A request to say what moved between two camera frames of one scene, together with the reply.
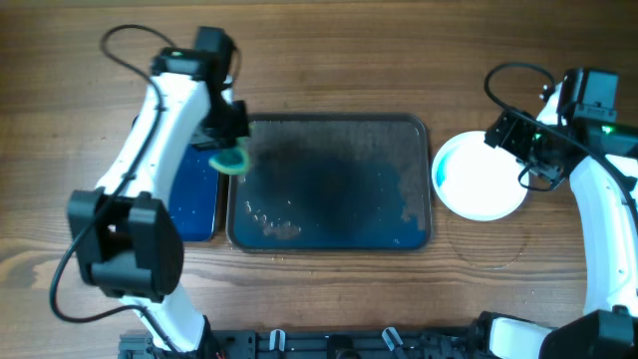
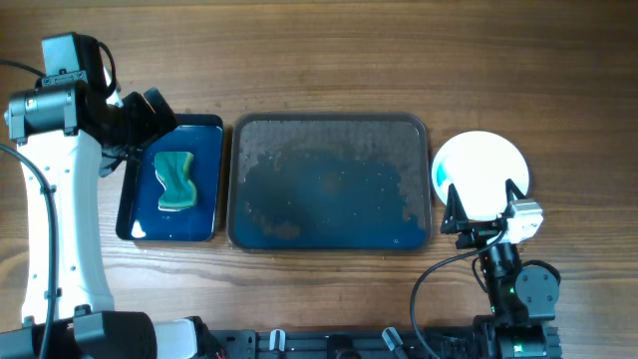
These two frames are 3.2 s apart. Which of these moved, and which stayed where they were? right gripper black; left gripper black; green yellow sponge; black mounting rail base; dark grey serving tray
Moved: green yellow sponge; left gripper black; right gripper black
Stayed: black mounting rail base; dark grey serving tray
